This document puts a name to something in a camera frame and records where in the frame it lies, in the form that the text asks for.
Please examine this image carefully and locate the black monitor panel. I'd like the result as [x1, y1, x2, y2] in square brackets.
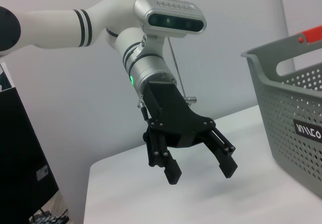
[0, 87, 60, 224]

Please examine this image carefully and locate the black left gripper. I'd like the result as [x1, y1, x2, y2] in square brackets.
[142, 82, 238, 185]

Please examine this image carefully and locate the grey perforated storage bin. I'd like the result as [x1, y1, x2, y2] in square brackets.
[240, 34, 322, 198]

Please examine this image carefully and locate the left gripper cable connector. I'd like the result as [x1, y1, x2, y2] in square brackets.
[137, 95, 151, 121]

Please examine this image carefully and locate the black keyboard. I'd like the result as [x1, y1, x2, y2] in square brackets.
[29, 210, 70, 224]

